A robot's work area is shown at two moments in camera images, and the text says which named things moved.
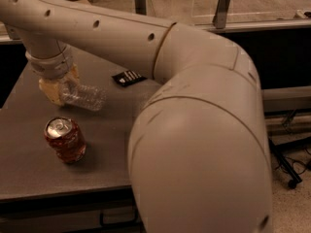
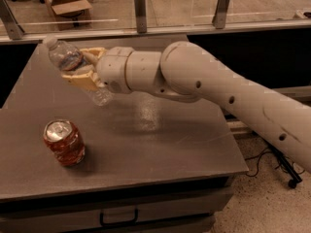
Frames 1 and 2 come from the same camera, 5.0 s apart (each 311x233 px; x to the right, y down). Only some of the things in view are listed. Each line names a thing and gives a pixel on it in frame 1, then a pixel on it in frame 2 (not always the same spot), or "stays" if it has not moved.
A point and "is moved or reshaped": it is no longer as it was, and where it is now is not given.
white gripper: (51, 67) to (113, 69)
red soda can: (66, 139) stays
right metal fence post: (221, 13) stays
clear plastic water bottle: (88, 97) is moved or reshaped
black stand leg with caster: (294, 177) stays
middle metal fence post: (140, 1) stays
